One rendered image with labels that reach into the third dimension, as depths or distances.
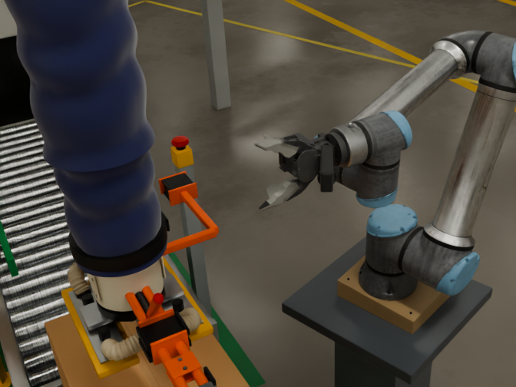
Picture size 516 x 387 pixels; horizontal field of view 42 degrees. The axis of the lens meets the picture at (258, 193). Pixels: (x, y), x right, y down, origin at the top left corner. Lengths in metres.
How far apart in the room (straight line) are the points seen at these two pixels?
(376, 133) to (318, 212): 2.64
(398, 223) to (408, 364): 0.41
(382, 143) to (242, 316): 2.05
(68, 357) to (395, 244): 0.98
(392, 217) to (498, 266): 1.71
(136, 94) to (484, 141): 0.98
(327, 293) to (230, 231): 1.69
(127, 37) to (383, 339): 1.27
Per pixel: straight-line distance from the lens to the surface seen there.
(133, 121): 1.41
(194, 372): 1.42
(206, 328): 1.68
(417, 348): 2.16
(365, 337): 2.18
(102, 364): 1.65
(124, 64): 1.37
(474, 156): 1.94
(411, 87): 1.78
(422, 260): 2.04
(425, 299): 2.24
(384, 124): 1.46
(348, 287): 2.26
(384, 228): 2.06
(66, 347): 1.99
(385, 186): 1.53
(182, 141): 2.69
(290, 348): 3.20
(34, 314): 2.79
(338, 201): 4.16
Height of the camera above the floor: 2.27
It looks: 32 degrees down
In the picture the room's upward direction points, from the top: 4 degrees counter-clockwise
